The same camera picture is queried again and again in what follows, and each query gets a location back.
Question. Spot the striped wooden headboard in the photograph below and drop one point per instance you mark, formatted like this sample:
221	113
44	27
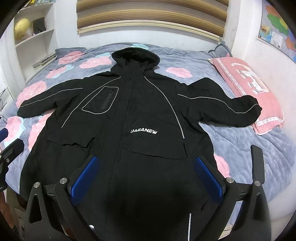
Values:
205	18

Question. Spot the colourful wall map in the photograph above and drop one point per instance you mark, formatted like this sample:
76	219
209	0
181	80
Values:
274	31

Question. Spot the yellow ball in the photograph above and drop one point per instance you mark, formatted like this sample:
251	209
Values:
21	28

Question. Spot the grey pillow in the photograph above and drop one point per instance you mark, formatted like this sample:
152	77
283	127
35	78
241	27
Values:
221	50

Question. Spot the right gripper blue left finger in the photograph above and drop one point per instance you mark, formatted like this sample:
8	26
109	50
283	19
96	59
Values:
81	179

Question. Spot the black hooded jacket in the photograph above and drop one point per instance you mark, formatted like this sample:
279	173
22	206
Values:
145	130

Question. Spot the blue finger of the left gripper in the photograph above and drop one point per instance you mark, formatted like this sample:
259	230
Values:
3	134

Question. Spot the pink patterned pillow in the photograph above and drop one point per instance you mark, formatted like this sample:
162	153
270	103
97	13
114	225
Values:
244	81

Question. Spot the black picture frame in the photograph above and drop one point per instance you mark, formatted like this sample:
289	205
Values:
38	25

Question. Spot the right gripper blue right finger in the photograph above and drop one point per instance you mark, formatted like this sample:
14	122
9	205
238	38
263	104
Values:
211	179

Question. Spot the grey floral bed quilt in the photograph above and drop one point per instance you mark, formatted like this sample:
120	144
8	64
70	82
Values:
231	145

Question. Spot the white wall shelf unit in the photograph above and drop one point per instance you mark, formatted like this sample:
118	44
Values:
30	49

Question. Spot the books on lower shelf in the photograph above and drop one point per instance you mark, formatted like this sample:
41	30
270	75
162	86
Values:
45	61

